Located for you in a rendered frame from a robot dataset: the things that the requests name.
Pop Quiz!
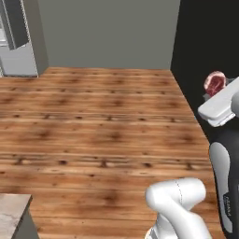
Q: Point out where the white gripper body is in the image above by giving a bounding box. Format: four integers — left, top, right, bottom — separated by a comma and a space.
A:
197, 77, 239, 128

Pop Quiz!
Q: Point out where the red raw steak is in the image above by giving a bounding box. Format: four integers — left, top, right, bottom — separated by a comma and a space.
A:
204, 70, 228, 98

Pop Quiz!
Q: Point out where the grey fridge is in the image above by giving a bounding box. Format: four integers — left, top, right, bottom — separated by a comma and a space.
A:
0, 0, 49, 78

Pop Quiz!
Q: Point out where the grey fridge door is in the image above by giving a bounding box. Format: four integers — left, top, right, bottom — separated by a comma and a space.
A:
2, 0, 30, 51

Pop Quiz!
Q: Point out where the grey marble counter unit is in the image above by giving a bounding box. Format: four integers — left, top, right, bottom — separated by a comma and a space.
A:
0, 193, 40, 239

